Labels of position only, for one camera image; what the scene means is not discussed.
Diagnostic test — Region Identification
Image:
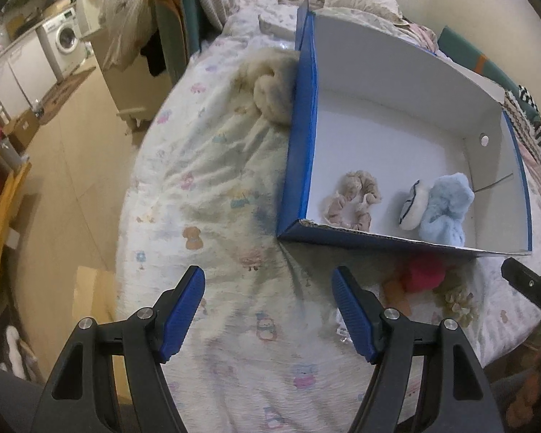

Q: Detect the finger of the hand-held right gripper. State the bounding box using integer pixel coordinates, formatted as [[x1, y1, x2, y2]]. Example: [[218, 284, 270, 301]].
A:
[[501, 258, 541, 322]]

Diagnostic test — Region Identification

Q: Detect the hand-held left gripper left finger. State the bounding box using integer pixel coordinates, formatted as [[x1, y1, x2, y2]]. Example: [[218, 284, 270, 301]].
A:
[[34, 265, 206, 433]]

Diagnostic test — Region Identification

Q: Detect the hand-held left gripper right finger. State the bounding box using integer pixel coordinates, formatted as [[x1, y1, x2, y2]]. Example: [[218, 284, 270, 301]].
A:
[[332, 266, 504, 433]]

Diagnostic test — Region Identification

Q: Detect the orange scrunchie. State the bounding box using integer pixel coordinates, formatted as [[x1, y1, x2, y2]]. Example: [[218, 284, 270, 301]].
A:
[[383, 280, 410, 315]]

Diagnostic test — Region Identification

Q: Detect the pale green scrunchie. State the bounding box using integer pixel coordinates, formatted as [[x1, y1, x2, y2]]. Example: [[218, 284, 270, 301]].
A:
[[433, 287, 479, 328]]

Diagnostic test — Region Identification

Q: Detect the red fluffy scrunchie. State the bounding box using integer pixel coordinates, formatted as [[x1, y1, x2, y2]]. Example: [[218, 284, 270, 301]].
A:
[[399, 256, 447, 291]]

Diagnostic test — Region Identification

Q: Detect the light blue fluffy scrunchie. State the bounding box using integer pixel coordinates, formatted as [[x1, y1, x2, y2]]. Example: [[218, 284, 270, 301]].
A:
[[417, 173, 475, 246]]

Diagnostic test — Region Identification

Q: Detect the beige pink scrunchie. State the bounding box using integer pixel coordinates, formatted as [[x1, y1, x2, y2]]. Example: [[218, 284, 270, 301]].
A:
[[321, 170, 382, 229]]

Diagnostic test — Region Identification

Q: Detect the white scrunchie with dark trim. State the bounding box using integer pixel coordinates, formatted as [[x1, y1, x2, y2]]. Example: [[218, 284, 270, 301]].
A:
[[399, 180, 430, 231]]

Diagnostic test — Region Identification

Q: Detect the blue and white cardboard box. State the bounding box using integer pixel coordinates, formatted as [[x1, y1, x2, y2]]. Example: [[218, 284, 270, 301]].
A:
[[276, 0, 534, 259]]

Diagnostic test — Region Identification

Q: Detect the cream fluffy scrunchie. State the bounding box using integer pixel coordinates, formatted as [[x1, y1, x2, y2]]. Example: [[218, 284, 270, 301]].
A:
[[237, 48, 301, 126]]

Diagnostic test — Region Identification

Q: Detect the printed white bed blanket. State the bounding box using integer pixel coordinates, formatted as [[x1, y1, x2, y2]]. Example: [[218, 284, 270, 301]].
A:
[[115, 0, 541, 433]]

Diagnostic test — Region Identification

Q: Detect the black and white striped cloth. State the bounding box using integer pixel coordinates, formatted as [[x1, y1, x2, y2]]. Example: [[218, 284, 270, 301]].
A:
[[502, 86, 541, 199]]

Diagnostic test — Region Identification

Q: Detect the white bedside cabinet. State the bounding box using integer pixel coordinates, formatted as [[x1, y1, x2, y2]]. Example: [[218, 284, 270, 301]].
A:
[[92, 22, 172, 132]]

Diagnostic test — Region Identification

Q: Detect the brown doormat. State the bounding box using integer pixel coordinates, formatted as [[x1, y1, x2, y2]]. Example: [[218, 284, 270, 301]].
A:
[[35, 67, 98, 124]]

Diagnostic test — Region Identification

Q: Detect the white kitchen cabinet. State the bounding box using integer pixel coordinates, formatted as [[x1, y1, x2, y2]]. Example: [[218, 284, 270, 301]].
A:
[[0, 31, 60, 120]]

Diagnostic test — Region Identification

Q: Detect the white washing machine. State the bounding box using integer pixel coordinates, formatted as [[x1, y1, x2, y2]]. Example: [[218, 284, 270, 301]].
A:
[[42, 8, 92, 79]]

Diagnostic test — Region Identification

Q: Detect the grey knitted blanket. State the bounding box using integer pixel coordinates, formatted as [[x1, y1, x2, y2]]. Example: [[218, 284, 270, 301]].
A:
[[99, 0, 248, 69]]

